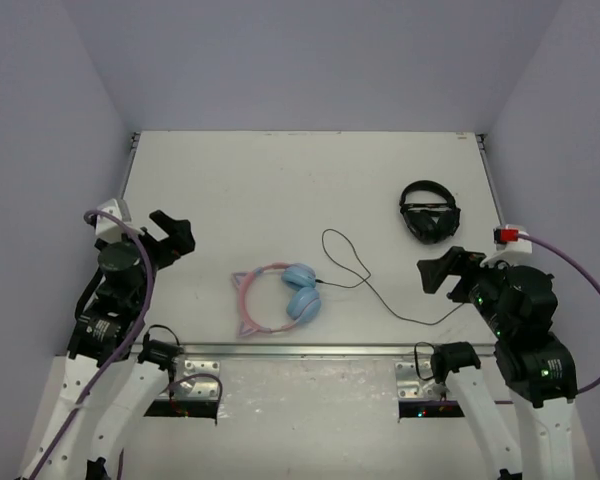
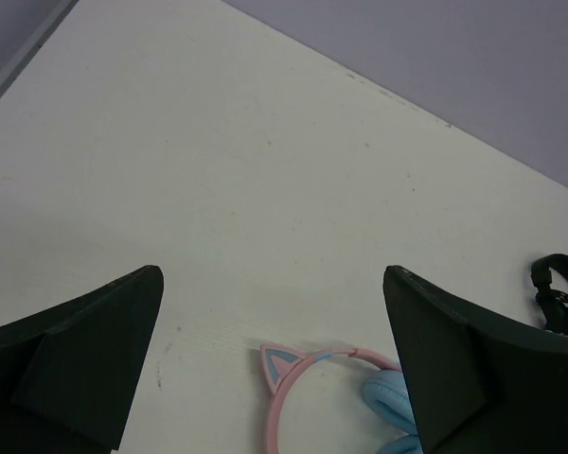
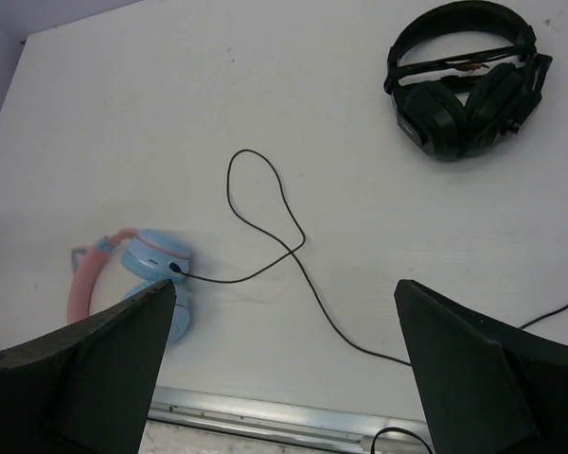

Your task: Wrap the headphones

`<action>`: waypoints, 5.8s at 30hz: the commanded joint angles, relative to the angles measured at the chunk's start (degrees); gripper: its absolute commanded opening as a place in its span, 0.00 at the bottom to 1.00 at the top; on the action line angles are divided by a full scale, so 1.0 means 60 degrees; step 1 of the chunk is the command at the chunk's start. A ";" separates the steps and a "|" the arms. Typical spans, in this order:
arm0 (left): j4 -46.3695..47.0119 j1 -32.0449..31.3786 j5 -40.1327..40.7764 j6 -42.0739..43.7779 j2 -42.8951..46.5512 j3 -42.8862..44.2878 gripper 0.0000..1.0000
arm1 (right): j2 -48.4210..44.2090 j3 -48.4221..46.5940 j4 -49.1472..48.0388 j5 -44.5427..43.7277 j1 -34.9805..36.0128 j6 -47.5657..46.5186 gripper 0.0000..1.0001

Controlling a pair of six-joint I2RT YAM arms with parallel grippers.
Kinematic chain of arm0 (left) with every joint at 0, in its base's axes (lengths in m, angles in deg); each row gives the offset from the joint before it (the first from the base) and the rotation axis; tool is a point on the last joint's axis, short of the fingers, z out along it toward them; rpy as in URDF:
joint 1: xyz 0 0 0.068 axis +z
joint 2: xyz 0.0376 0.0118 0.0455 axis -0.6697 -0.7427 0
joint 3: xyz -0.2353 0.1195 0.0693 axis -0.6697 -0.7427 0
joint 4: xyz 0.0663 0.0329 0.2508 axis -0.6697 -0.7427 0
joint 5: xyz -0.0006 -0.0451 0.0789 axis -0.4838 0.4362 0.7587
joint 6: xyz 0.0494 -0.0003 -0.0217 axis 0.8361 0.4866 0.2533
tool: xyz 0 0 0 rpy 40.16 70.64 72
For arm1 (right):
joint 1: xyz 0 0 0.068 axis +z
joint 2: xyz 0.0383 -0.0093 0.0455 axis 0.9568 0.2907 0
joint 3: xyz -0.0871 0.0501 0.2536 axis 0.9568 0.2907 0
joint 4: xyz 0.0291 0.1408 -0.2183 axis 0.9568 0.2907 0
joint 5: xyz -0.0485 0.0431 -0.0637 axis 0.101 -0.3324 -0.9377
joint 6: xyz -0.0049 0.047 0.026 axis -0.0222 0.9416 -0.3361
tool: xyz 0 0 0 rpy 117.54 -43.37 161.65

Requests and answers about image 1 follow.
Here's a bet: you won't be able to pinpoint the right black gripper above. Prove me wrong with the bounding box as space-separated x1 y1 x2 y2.
417 246 516 338

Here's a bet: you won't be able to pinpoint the black headphone audio cable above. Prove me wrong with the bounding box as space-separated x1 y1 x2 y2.
315 228 469 328

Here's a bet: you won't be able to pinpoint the pink blue cat-ear headphones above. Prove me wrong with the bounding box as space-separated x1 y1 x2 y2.
231 262 322 338

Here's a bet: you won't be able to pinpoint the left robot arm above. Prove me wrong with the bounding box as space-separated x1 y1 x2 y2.
20 200 195 479

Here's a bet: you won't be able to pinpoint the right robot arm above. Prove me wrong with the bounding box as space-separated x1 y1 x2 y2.
417 242 578 479

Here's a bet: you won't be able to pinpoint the black headphones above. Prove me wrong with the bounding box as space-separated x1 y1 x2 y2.
399 180 461 245

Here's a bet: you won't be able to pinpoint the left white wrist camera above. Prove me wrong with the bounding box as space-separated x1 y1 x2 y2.
95 198 140 243

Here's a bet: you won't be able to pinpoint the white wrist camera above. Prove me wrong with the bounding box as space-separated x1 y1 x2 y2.
480 224 532 267
95 198 140 243

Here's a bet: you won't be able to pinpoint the thin black base wire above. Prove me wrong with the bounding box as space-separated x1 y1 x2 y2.
413 341 436 384

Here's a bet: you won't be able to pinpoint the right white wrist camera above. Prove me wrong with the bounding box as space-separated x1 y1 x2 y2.
480 224 532 267

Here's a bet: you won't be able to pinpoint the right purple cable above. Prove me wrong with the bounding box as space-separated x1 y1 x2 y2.
522 235 600 397

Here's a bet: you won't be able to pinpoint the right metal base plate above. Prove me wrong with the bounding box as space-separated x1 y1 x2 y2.
394 359 447 401

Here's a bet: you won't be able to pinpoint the metal base plate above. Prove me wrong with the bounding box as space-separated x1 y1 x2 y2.
159 357 222 402
394 359 447 401

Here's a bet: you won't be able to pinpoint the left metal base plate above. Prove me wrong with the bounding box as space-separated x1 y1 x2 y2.
159 357 222 402

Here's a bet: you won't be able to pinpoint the aluminium table edge rail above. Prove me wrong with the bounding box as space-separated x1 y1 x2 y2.
181 343 415 358

